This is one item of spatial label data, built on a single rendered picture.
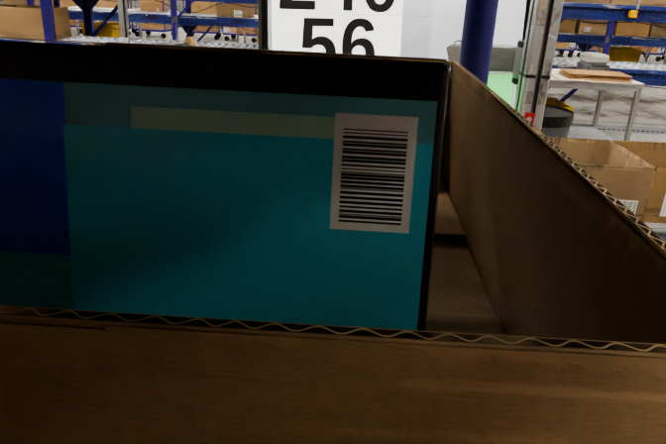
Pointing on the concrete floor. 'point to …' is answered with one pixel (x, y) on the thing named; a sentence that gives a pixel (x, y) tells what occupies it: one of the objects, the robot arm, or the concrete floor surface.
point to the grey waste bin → (556, 121)
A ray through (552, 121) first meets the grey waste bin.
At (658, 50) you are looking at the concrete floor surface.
